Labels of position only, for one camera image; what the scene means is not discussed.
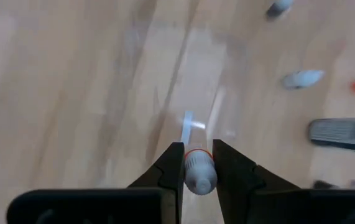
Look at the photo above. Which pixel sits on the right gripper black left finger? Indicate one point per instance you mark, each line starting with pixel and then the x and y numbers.
pixel 152 202

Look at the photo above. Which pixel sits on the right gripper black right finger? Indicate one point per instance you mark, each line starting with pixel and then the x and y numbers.
pixel 245 199

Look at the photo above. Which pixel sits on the small red food coloring bottle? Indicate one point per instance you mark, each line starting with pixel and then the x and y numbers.
pixel 200 174

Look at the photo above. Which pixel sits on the large blue-capped food coloring bottle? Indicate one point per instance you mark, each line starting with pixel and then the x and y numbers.
pixel 342 135

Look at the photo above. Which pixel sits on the small dark food coloring bottle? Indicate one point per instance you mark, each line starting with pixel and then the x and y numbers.
pixel 303 79

